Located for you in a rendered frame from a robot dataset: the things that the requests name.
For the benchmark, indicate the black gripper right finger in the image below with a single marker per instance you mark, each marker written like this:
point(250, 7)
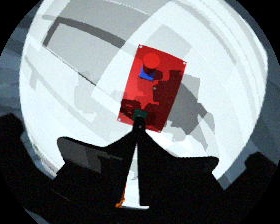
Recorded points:
point(156, 166)

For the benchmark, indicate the red circuit board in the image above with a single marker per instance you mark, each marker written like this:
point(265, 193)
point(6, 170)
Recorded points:
point(151, 89)

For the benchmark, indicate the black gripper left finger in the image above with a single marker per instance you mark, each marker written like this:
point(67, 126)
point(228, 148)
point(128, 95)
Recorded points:
point(113, 161)

